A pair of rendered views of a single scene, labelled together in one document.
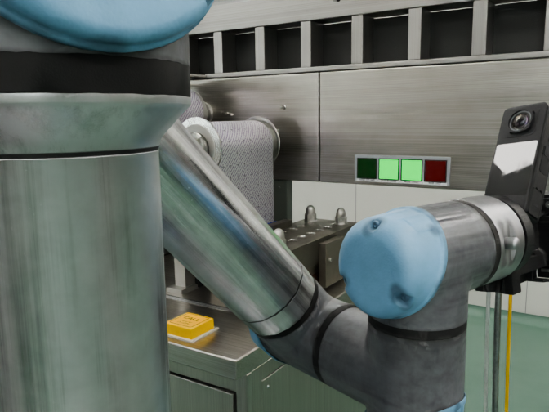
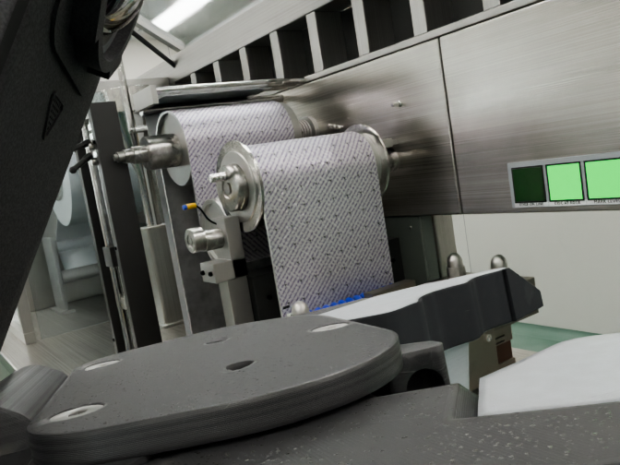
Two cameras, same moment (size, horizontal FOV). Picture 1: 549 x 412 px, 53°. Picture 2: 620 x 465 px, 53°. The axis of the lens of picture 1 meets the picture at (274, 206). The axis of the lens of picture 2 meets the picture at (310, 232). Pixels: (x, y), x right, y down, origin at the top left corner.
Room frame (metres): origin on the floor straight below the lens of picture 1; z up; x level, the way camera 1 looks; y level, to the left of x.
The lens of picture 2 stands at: (0.45, -0.31, 1.27)
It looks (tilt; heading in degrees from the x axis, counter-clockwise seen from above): 6 degrees down; 24
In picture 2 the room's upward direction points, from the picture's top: 9 degrees counter-clockwise
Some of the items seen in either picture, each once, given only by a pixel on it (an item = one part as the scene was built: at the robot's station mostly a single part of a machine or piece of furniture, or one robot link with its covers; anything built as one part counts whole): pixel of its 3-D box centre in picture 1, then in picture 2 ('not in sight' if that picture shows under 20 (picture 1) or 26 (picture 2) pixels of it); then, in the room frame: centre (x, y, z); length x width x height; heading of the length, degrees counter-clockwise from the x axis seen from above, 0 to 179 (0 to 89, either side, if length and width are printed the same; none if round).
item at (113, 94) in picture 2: not in sight; (130, 101); (1.81, 0.73, 1.50); 0.14 x 0.14 x 0.06
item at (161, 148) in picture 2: not in sight; (160, 151); (1.45, 0.40, 1.33); 0.06 x 0.06 x 0.06; 57
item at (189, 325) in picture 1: (189, 325); not in sight; (1.05, 0.17, 0.91); 0.07 x 0.07 x 0.02; 57
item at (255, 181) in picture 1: (247, 199); (334, 256); (1.40, 0.07, 1.11); 0.23 x 0.01 x 0.18; 147
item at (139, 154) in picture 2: not in sight; (130, 155); (1.40, 0.44, 1.33); 0.06 x 0.03 x 0.03; 147
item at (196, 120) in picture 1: (197, 148); (239, 186); (1.33, 0.18, 1.25); 0.15 x 0.01 x 0.15; 57
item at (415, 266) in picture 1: (417, 260); not in sight; (0.41, -0.11, 1.21); 0.11 x 0.08 x 0.09; 129
